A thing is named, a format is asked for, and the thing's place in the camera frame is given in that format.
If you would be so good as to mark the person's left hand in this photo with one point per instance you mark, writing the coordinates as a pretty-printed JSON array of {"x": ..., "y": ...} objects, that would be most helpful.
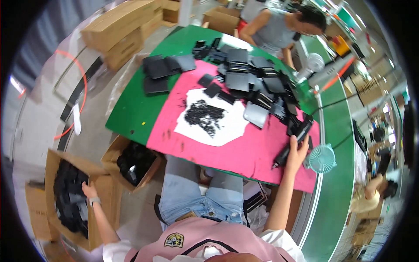
[{"x": 89, "y": 191}]

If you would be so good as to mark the person's right hand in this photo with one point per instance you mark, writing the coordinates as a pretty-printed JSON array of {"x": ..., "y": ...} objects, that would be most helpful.
[{"x": 296, "y": 157}]

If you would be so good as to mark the person's left fingers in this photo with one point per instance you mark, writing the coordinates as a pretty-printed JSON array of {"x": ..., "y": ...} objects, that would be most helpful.
[{"x": 85, "y": 186}]

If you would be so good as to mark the black electric screwdriver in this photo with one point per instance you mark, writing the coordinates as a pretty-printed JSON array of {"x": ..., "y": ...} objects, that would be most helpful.
[{"x": 302, "y": 129}]

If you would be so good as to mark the silver wrist watch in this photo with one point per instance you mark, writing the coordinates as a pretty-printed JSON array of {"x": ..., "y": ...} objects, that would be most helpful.
[{"x": 95, "y": 200}]

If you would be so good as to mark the large open carton, black parts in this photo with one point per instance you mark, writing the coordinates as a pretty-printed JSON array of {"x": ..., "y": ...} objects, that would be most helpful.
[{"x": 70, "y": 199}]

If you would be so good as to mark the small open carton, black parts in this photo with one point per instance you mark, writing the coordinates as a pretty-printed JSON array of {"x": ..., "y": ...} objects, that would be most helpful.
[{"x": 136, "y": 162}]

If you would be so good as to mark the white plastic strip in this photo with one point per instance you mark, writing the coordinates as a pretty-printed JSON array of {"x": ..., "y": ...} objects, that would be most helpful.
[{"x": 77, "y": 119}]

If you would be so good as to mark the person's legs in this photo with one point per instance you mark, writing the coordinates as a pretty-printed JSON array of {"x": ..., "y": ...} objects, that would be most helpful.
[{"x": 199, "y": 193}]

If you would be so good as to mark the pile of black screws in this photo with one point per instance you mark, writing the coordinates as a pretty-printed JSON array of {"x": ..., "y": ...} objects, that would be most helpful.
[{"x": 203, "y": 116}]

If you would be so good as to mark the person's body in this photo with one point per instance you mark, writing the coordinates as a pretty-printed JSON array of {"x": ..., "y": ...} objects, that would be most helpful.
[{"x": 212, "y": 239}]

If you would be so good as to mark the group of flat black panels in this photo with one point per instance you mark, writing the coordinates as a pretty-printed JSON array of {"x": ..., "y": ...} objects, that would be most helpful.
[{"x": 160, "y": 68}]

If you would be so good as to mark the pink work mat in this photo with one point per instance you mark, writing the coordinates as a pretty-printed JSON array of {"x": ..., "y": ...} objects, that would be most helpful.
[{"x": 229, "y": 154}]

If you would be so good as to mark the white paper sheet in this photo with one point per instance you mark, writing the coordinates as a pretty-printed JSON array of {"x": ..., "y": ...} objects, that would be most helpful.
[{"x": 230, "y": 127}]

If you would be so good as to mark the stack of cardboard boxes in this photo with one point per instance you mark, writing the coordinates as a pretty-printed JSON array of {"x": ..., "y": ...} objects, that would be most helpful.
[{"x": 117, "y": 29}]

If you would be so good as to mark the black frames under table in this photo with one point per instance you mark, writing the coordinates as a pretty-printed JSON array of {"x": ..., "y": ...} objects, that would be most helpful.
[{"x": 255, "y": 198}]

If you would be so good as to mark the grey metal plate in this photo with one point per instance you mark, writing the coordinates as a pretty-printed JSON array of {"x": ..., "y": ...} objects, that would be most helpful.
[{"x": 256, "y": 114}]

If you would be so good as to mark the heap of black plates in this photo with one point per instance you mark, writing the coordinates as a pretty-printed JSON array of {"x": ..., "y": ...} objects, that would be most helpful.
[{"x": 242, "y": 70}]

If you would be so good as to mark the open empty cardboard box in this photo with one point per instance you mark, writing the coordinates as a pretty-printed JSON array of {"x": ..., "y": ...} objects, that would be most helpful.
[{"x": 221, "y": 21}]

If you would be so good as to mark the small teal fan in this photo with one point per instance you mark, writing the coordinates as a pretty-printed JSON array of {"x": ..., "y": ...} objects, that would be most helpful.
[{"x": 322, "y": 159}]

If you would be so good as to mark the green conveyor belt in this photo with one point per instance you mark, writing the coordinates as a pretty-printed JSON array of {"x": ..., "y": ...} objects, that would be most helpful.
[{"x": 337, "y": 196}]

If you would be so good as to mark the white clip fan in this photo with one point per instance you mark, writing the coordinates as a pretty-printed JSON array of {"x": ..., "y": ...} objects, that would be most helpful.
[{"x": 315, "y": 62}]

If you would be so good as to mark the black monitor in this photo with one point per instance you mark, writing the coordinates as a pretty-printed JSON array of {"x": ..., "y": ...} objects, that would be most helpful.
[{"x": 359, "y": 136}]

